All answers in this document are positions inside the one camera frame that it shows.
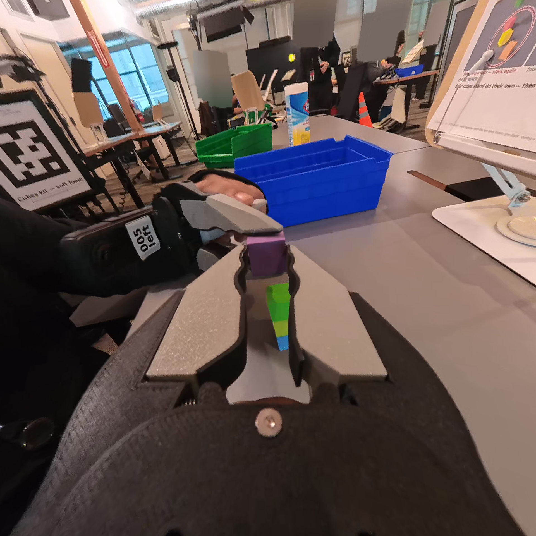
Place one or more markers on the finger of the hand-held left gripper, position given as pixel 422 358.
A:
pixel 207 258
pixel 234 215

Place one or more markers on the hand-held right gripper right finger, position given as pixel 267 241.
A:
pixel 331 326

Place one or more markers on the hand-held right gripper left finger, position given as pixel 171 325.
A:
pixel 201 318

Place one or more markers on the purple foam cube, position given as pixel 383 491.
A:
pixel 266 257

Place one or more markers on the green foam cube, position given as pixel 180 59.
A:
pixel 279 301

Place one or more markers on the person's left forearm black sleeve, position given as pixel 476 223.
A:
pixel 29 243

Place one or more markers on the yellow-green foam cube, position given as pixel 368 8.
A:
pixel 280 327

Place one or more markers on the blue foam cube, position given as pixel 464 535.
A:
pixel 283 342

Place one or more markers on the person's left hand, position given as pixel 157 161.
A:
pixel 224 184

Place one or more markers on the green plastic bin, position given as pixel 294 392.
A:
pixel 234 144

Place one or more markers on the blue plastic bin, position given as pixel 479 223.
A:
pixel 326 197
pixel 409 70

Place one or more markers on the wooden desk with black legs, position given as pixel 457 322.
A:
pixel 125 140

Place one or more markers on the wipes canister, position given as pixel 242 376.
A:
pixel 298 113

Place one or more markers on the black-and-white code sign board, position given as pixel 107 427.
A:
pixel 33 155

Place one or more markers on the tan chair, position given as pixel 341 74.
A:
pixel 247 88
pixel 88 109

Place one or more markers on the black screen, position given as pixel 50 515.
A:
pixel 268 63

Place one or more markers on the orange traffic cone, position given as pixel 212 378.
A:
pixel 364 111

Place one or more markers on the white document stand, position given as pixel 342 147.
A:
pixel 494 83

